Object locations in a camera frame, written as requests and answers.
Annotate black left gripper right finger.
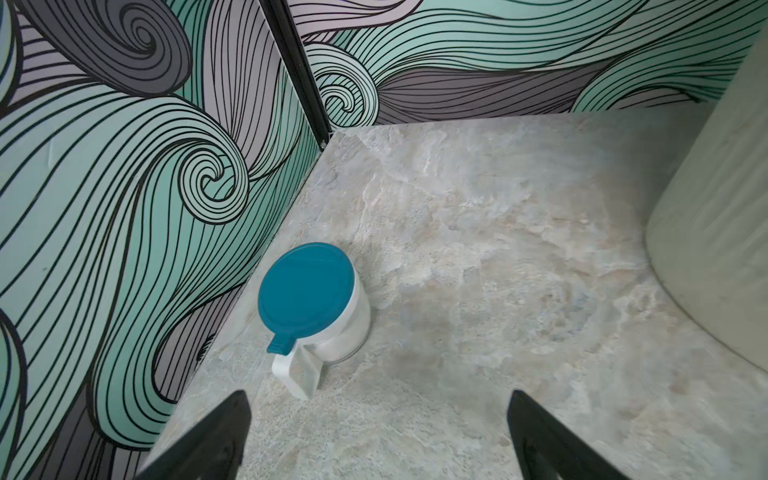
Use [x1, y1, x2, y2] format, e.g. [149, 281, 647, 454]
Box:
[507, 389, 628, 480]

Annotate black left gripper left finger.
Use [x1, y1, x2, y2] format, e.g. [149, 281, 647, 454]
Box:
[136, 390, 251, 480]

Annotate white ribbed waste bin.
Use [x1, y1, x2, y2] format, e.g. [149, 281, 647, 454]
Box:
[645, 32, 767, 369]

